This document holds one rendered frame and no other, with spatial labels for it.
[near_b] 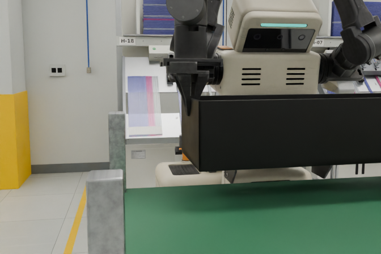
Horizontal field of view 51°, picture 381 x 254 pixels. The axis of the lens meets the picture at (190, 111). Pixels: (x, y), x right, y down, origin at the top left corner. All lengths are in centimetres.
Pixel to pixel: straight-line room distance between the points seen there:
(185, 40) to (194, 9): 8
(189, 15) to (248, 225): 33
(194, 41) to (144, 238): 32
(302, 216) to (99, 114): 392
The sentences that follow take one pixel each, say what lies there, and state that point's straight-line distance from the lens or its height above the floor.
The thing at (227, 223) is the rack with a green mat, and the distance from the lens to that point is 63.
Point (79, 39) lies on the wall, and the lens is 447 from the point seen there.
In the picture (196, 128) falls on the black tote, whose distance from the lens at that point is 64.
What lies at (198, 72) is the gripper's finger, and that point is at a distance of 67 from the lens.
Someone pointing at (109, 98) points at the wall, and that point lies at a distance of 446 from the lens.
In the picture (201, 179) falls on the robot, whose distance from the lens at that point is 137.
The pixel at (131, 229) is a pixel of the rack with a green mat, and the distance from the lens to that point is 62.
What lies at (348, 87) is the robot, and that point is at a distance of 120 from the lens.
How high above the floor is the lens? 119
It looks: 7 degrees down
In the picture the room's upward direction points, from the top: straight up
